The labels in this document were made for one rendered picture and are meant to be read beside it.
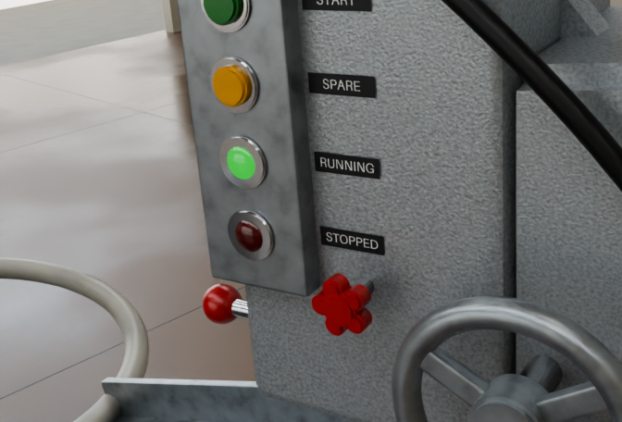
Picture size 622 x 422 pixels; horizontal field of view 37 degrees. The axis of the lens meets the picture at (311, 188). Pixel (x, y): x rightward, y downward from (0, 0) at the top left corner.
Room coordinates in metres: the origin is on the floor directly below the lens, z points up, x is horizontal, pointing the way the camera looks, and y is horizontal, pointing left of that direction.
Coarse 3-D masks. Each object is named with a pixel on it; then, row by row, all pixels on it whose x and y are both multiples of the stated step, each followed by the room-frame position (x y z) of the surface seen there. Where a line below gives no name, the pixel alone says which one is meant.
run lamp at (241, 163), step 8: (232, 152) 0.56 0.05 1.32; (240, 152) 0.56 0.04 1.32; (248, 152) 0.56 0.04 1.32; (232, 160) 0.56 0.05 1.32; (240, 160) 0.56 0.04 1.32; (248, 160) 0.56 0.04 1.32; (232, 168) 0.56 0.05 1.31; (240, 168) 0.56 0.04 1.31; (248, 168) 0.56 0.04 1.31; (240, 176) 0.56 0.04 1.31; (248, 176) 0.56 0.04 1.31
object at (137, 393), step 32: (128, 384) 0.89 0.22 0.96; (160, 384) 0.87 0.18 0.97; (192, 384) 0.84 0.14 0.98; (224, 384) 0.82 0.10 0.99; (128, 416) 0.90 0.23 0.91; (160, 416) 0.87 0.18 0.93; (192, 416) 0.84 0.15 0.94; (224, 416) 0.82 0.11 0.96; (256, 416) 0.80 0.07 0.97; (288, 416) 0.77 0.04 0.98; (320, 416) 0.75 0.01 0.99
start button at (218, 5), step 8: (208, 0) 0.56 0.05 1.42; (216, 0) 0.56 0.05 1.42; (224, 0) 0.56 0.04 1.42; (232, 0) 0.55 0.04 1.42; (240, 0) 0.55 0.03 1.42; (208, 8) 0.56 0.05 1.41; (216, 8) 0.56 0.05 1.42; (224, 8) 0.56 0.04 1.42; (232, 8) 0.55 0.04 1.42; (240, 8) 0.55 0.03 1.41; (208, 16) 0.56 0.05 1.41; (216, 16) 0.56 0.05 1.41; (224, 16) 0.56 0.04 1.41; (232, 16) 0.55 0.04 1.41; (224, 24) 0.56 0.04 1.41
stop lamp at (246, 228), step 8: (240, 224) 0.56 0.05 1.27; (248, 224) 0.56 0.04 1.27; (240, 232) 0.56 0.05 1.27; (248, 232) 0.56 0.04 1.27; (256, 232) 0.56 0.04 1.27; (240, 240) 0.56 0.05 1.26; (248, 240) 0.56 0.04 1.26; (256, 240) 0.56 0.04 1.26; (248, 248) 0.56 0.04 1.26; (256, 248) 0.56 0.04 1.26
